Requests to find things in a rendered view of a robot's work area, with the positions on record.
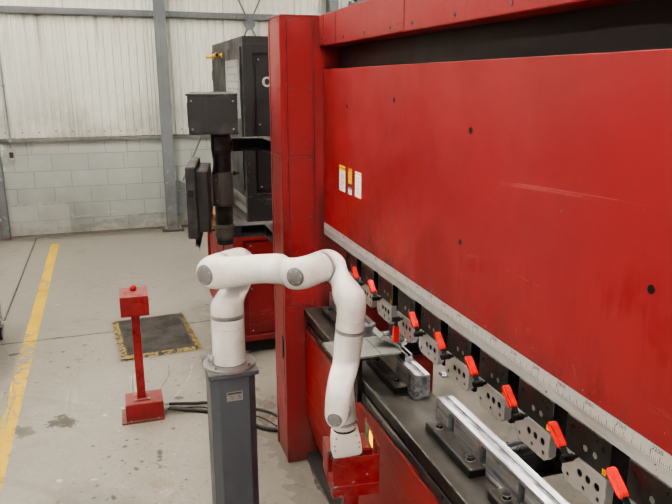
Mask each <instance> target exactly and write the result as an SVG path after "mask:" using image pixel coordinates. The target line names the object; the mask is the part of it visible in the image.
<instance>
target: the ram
mask: <svg viewBox="0 0 672 504"><path fill-rule="evenodd" d="M339 165H342V166H345V192H343V191H341V190H339ZM348 168H350V169H352V185H351V184H349V183H348ZM355 171H358V172H361V173H362V190H361V199H359V198H356V197H355ZM348 186H349V187H351V188H352V195H350V194H348ZM324 222H325V223H326V224H328V225H329V226H331V227H332V228H334V229H335V230H337V231H338V232H340V233H341V234H342V235H344V236H345V237H347V238H348V239H350V240H351V241H353V242H354V243H356V244H357V245H359V246H360V247H362V248H363V249H365V250H366V251H368V252H369V253H371V254H372V255H374V256H375V257H377V258H378V259H380V260H381V261H383V262H384V263H386V264H387V265H389V266H390V267H391V268H393V269H394V270H396V271H397V272H399V273H400V274H402V275H403V276H405V277H406V278H408V279H409V280H411V281H412V282H414V283H415V284H417V285H418V286H420V287H421V288H423V289H424V290H426V291H427V292H429V293H430V294H432V295H433V296H435V297H436V298H437V299H439V300H440V301H442V302H443V303H445V304H446V305H448V306H449V307H451V308H452V309H454V310H455V311H457V312H458V313H460V314H461V315H463V316H464V317H466V318H467V319H469V320H470V321H472V322H473V323H475V324H476V325H478V326H479V327H481V328H482V329H483V330H485V331H486V332H488V333H489V334H491V335H492V336H494V337H495V338H497V339H498V340H500V341H501V342H503V343H504V344H506V345H507V346H509V347H510V348H512V349H513V350H515V351H516V352H518V353H519V354H521V355H522V356H524V357H525V358H527V359H528V360H529V361H531V362H532V363H534V364H535V365H537V366H538V367H540V368H541V369H543V370H544V371H546V372H547V373H549V374H550V375H552V376H553V377H555V378H556V379H558V380H559V381H561V382H562V383H564V384H565V385H567V386H568V387H570V388H571V389H573V390H574V391H575V392H577V393H578V394H580V395H581V396H583V397H584V398H586V399H587V400H589V401H590V402H592V403H593V404H595V405H596V406H598V407H599V408H601V409H602V410H604V411H605V412H607V413H608V414H610V415H611V416H613V417H614V418H616V419H617V420H619V421H620V422H622V423H623V424H624V425H626V426H627V427H629V428H630V429H632V430H633V431H635V432H636V433H638V434H639V435H641V436H642V437H644V438H645V439H647V440H648V441H650V442H651V443H653V444H654V445H656V446H657V447H659V448H660V449H662V450H663V451H665V452H666V453H668V454H669V455H670V456H672V49H656V50H639V51H622V52H605V53H588V54H571V55H554V56H537V57H520V58H503V59H487V60H470V61H453V62H436V63H419V64H402V65H385V66H368V67H351V68H334V69H324ZM324 234H325V235H326V236H328V237H329V238H330V239H332V240H333V241H335V242H336V243H337V244H339V245H340V246H341V247H343V248H344V249H346V250H347V251H348V252H350V253H351V254H352V255H354V256H355V257H356V258H358V259H359V260H361V261H362V262H363V263H365V264H366V265H367V266H369V267H370V268H372V269H373V270H374V271H376V272H377V273H378V274H380V275H381V276H382V277H384V278H385V279H387V280H388V281H389V282H391V283H392V284H393V285H395V286H396V287H398V288H399V289H400V290H402V291H403V292H404V293H406V294H407V295H408V296H410V297H411V298H413V299H414V300H415V301H417V302H418V303H419V304H421V305H422V306H424V307H425V308H426V309H428V310H429V311H430V312H432V313H433V314H435V315H436V316H437V317H439V318H440V319H441V320H443V321H444V322H445V323H447V324H448V325H450V326H451V327H452V328H454V329H455V330H456V331H458V332H459V333H461V334H462V335H463V336H465V337H466V338H467V339H469V340H470V341H471V342H473V343H474V344H476V345H477V346H478V347H480V348H481V349H482V350H484V351H485V352H487V353H488V354H489V355H491V356H492V357H493V358H495V359H496V360H498V361H499V362H500V363H502V364H503V365H504V366H506V367H507V368H508V369H510V370H511V371H513V372H514V373H515V374H517V375H518V376H519V377H521V378H522V379H524V380H525V381H526V382H528V383H529V384H530V385H532V386H533V387H534V388H536V389H537V390H539V391H540V392H541V393H543V394H544V395H545V396H547V397H548V398H550V399H551V400H552V401H554V402H555V403H556V404H558V405H559V406H561V407H562V408H563V409H565V410H566V411H567V412H569V413H570V414H571V415H573V416H574V417H576V418H577V419H578V420H580V421H581V422H582V423H584V424H585V425H587V426H588V427H589V428H591V429H592V430H593V431H595V432H596V433H597V434H599V435H600V436H602V437H603V438H604V439H606V440H607V441H608V442H610V443H611V444H613V445H614V446H615V447H617V448H618V449H619V450H621V451H622V452H624V453H625V454H626V455H628V456H629V457H630V458H632V459H633V460H634V461H636V462H637V463H639V464H640V465H641V466H643V467H644V468H645V469H647V470H648V471H650V472H651V473H652V474H654V475H655V476H656V477H658V478H659V479H660V480H662V481H663V482H665V483H666V484H667V485H669V486H670V487H671V488H672V473H671V472H670V471H668V470H667V469H665V468H664V467H663V466H661V465H660V464H658V463H657V462H655V461H654V460H653V459H651V458H650V457H648V456H647V455H646V454H644V453H643V452H641V451H640V450H638V449H637V448H636V447H634V446H633V445H631V444H630V443H628V442H627V441H626V440H624V439H623V438H621V437H620V436H619V435H617V434H616V433H614V432H613V431H611V430H610V429H609V428H607V427H606V426H604V425H603V424H601V423H600V422H599V421H597V420H596V419H594V418H593V417H592V416H590V415H589V414H587V413H586V412H584V411H583V410H582V409H580V408H579V407H577V406H576V405H574V404H573V403H572V402H570V401H569V400H567V399H566V398H564V397H563V396H562V395H560V394H559V393H557V392H556V391H555V390H553V389H552V388H550V387H549V386H547V385H546V384H545V383H543V382H542V381H540V380H539V379H537V378H536V377H535V376H533V375H532V374H530V373H529V372H528V371H526V370H525V369H523V368H522V367H520V366H519V365H518V364H516V363H515V362H513V361H512V360H510V359H509V358H508V357H506V356H505V355H503V354H502V353H501V352H499V351H498V350H496V349H495V348H493V347H492V346H491V345H489V344H488V343H486V342H485V341H483V340H482V339H481V338H479V337H478V336H476V335H475V334H474V333H472V332H471V331H469V330H468V329H466V328H465V327H464V326H462V325H461V324H459V323H458V322H456V321H455V320H454V319H452V318H451V317H449V316H448V315H447V314H445V313H444V312H442V311H441V310H439V309H438V308H437V307H435V306H434V305H432V304H431V303H429V302H428V301H427V300H425V299H424V298H422V297H421V296H420V295H418V294H417V293H415V292H414V291H412V290H411V289H410V288H408V287H407V286H405V285H404V284H402V283H401V282H400V281H398V280H397V279H395V278H394V277H393V276H391V275H390V274H388V273H387V272H385V271H384V270H383V269H381V268H380V267H378V266H377V265H375V264H374V263H373V262H371V261H370V260H368V259H367V258H366V257H364V256H363V255H361V254H360V253H358V252H357V251H356V250H354V249H353V248H351V247H350V246H348V245H347V244H346V243H344V242H343V241H341V240H340V239H339V238H337V237H336V236H334V235H333V234H331V233H330V232H329V231H327V230H326V229H324Z"/></svg>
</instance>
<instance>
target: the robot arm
mask: <svg viewBox="0 0 672 504"><path fill-rule="evenodd" d="M196 275H197V278H198V280H199V282H200V283H201V284H202V285H203V286H204V287H206V288H209V289H219V291H218V292H217V294H216V295H215V297H214V298H213V300H212V302H211V305H210V315H211V336H212V353H211V355H208V356H207V358H206V359H205V360H204V362H203V367H204V369H205V370H206V371H208V372H210V373H214V374H220V375H231V374H238V373H242V372H245V371H248V370H250V369H251V368H253V367H254V366H255V363H256V359H255V357H254V356H253V355H251V354H249V353H246V348H245V320H244V300H245V297H246V295H247V293H248V291H249V288H250V286H251V284H259V283H272V284H282V285H284V286H285V287H287V288H288V289H292V290H303V289H308V288H311V287H313V286H316V285H318V284H320V283H323V282H325V281H327V282H329V283H330V284H331V286H332V296H333V300H334V303H335V305H336V307H337V315H336V326H335V338H334V351H333V361H332V365H331V369H330V373H329V377H328V382H327V388H326V396H325V411H324V413H325V419H326V422H327V424H328V425H329V426H330V427H332V428H331V433H330V445H331V452H332V456H331V459H332V461H333V459H335V458H345V457H355V456H362V455H363V453H362V444H361V438H360V433H359V429H358V426H357V421H358V419H357V417H356V405H355V393H354V383H355V379H356V375H357V372H358V368H359V364H360V358H361V351H362V342H363V333H364V323H365V314H366V295H365V292H364V290H363V289H362V287H361V286H360V285H359V284H358V283H357V282H356V281H355V280H354V279H353V277H352V276H351V275H350V273H349V271H348V269H347V265H346V261H345V259H344V258H343V256H342V255H340V254H339V253H338V252H336V251H334V250H331V249H323V250H320V251H317V252H314V253H311V254H308V255H305V256H302V257H296V258H289V257H287V256H286V255H284V254H255V255H252V254H251V252H250V251H248V250H247V249H244V248H232V249H229V250H225V251H222V252H219V253H215V254H212V255H209V256H207V257H205V258H203V259H202V260H201V261H200V263H199V264H198V266H197V270H196Z"/></svg>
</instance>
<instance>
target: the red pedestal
mask: <svg viewBox="0 0 672 504"><path fill-rule="evenodd" d="M119 302H120V313H121V318H126V317H131V324H132V337H133V349H134V361H135V373H136V386H137V392H134V393H127V394H125V406H126V409H122V425H123V426H124V425H131V424H138V423H145V422H151V421H158V420H164V419H165V415H164V402H163V395H162V389H156V390H149V391H145V378H144V365H143V352H142V339H141V327H140V316H146V315H150V314H149V301H148V292H147V287H146V286H141V287H136V286H135V285H131V286H130V288H119Z"/></svg>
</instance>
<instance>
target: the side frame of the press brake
mask: <svg viewBox="0 0 672 504"><path fill-rule="evenodd" d="M319 16H320V15H295V14H279V15H276V16H274V17H271V18H269V19H268V58H269V99H270V140H271V181H272V222H273V254H284V255H286V256H287V257H289V258H296V257H302V256H305V255H308V254H311V253H314V252H317V251H320V250H323V249H331V250H334V251H336V252H338V253H339V254H340V255H342V256H343V258H344V259H345V261H346V251H347V250H346V249H344V248H343V247H341V246H340V245H339V244H337V243H336V242H335V241H333V240H332V239H330V238H329V237H328V236H326V235H325V234H324V69H334V68H340V47H322V46H320V45H319ZM330 291H332V286H331V284H330V283H329V282H327V281H325V282H323V283H320V284H318V285H316V286H313V287H311V288H308V289H303V290H292V289H288V288H287V287H285V286H284V285H282V284H274V304H275V345H276V386H277V427H278V442H280V444H281V446H282V449H283V451H284V453H285V455H286V457H287V461H288V463H290V462H296V461H301V460H307V459H308V452H313V451H319V449H318V447H317V445H316V443H315V440H314V436H313V432H312V429H311V425H310V422H309V418H308V414H307V411H306V349H305V329H307V327H306V318H305V317H304V309H305V308H314V307H324V306H329V292H330ZM366 315H367V316H368V317H369V318H370V319H371V320H372V321H374V322H375V323H376V326H374V327H376V328H377V329H378V330H379V331H387V330H389V323H388V322H387V321H385V320H384V319H383V318H382V317H381V316H380V315H379V314H378V311H377V308H376V307H374V308H371V307H370V306H368V305H367V304H366ZM412 358H413V359H414V360H415V361H417V362H418V363H419V364H420V365H421V366H422V367H423V368H424V369H425V370H426V371H427V372H428V373H429V374H430V391H431V392H432V386H433V362H432V361H431V360H429V359H428V358H427V357H426V356H425V355H424V354H420V355H413V357H412Z"/></svg>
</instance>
